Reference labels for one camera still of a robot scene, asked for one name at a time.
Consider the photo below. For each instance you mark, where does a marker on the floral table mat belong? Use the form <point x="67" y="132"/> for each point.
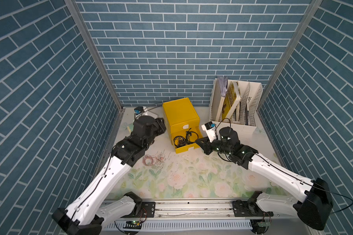
<point x="190" y="174"/>

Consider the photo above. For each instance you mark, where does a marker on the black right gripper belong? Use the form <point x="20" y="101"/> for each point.
<point x="205" y="143"/>

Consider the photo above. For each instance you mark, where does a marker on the black wired earphones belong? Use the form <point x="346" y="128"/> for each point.
<point x="180" y="141"/>
<point x="191" y="136"/>

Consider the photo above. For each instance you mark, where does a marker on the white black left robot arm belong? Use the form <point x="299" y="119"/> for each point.
<point x="111" y="173"/>

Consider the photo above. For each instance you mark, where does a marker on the green manual pencil sharpener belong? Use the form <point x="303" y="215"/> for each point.
<point x="130" y="127"/>

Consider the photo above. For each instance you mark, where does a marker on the white stapler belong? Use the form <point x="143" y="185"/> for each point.
<point x="148" y="112"/>

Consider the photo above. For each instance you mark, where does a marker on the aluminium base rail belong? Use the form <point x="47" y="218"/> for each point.
<point x="197" y="214"/>

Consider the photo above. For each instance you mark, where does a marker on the yellow plastic drawer cabinet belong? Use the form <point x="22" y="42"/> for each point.
<point x="180" y="115"/>

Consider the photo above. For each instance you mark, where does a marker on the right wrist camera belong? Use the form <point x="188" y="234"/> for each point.
<point x="210" y="130"/>

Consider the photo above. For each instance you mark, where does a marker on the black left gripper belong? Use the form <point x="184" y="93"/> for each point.
<point x="161" y="128"/>

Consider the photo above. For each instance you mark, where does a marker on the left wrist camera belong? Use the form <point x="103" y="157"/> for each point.
<point x="138" y="110"/>

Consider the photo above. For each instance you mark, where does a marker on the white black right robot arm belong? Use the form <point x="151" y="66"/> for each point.
<point x="311" y="200"/>

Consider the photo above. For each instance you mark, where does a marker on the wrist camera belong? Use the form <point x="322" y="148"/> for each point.
<point x="138" y="110"/>
<point x="210" y="130"/>

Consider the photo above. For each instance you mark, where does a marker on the white file organizer rack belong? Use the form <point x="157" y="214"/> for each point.
<point x="243" y="120"/>

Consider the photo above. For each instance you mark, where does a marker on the pink wired earphones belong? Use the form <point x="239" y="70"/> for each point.
<point x="152" y="160"/>

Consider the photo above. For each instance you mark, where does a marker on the yellow cover book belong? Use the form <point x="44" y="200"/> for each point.
<point x="232" y="99"/>

